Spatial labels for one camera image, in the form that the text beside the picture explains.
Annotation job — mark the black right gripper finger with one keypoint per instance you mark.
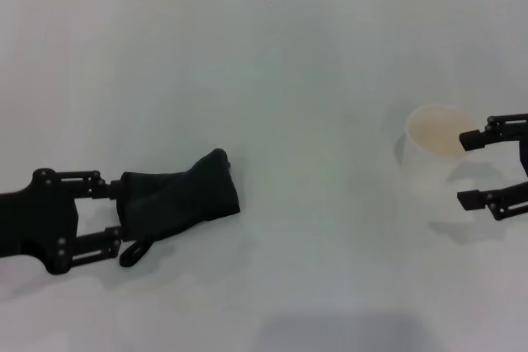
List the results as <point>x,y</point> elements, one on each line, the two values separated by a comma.
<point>470,140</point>
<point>470,200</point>

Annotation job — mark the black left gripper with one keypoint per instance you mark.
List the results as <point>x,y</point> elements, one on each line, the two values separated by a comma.
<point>37,220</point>

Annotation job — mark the white paper cup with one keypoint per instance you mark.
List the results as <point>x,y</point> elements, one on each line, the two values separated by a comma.
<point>429,162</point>

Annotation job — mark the dark blue rag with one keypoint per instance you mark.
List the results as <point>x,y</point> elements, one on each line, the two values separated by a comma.
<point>177,199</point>

